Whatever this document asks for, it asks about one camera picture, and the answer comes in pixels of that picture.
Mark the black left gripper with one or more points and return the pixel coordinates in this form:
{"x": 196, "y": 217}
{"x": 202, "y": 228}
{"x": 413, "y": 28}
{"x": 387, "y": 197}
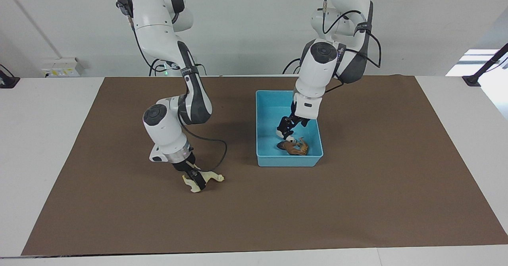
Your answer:
{"x": 297, "y": 119}

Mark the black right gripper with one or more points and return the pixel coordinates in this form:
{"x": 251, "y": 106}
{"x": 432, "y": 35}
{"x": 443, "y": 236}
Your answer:
{"x": 183, "y": 166}

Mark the black and white panda toy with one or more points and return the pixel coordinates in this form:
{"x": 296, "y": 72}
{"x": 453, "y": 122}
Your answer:
{"x": 286, "y": 138}

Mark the brown lion toy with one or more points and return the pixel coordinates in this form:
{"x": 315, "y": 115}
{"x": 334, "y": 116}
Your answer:
{"x": 286, "y": 147}

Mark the cream llama toy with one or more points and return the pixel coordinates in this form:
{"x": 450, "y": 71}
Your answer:
{"x": 214, "y": 176}

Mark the orange striped tiger toy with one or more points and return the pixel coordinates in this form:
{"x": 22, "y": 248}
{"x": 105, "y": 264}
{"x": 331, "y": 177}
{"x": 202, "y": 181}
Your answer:
{"x": 303, "y": 147}

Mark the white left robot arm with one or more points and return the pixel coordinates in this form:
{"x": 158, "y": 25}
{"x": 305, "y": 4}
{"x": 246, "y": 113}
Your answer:
{"x": 321, "y": 67}

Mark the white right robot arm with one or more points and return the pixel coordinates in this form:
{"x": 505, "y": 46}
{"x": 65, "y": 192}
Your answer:
{"x": 164, "y": 131}

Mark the light blue plastic storage box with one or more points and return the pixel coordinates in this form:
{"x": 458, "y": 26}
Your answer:
{"x": 270, "y": 111}

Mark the brown paper table mat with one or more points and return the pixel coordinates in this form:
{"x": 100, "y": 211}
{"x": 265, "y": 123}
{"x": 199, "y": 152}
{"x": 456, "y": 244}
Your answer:
{"x": 317, "y": 210}

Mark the black table clamp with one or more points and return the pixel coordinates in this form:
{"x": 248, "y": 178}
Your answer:
{"x": 8, "y": 81}

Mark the white wall socket box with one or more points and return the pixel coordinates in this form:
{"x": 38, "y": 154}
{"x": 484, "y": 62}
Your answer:
{"x": 61, "y": 67}

